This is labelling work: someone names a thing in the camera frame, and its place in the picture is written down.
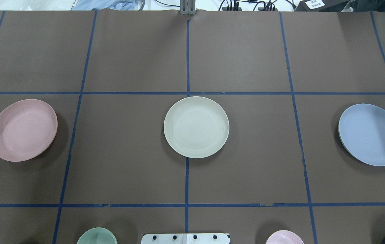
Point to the pink plate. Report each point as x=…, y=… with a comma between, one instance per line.
x=27, y=128

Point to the blue plate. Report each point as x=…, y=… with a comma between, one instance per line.
x=361, y=129

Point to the cream plate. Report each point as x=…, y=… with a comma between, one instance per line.
x=196, y=127

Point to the pink bowl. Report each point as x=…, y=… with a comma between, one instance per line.
x=284, y=237

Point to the green bowl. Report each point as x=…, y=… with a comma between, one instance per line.
x=97, y=235

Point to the light blue cloth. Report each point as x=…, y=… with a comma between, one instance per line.
x=119, y=5

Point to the black box with label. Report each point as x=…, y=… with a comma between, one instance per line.
x=325, y=6

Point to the aluminium frame post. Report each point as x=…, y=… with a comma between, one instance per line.
x=188, y=7

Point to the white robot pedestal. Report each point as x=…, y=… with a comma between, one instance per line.
x=186, y=238

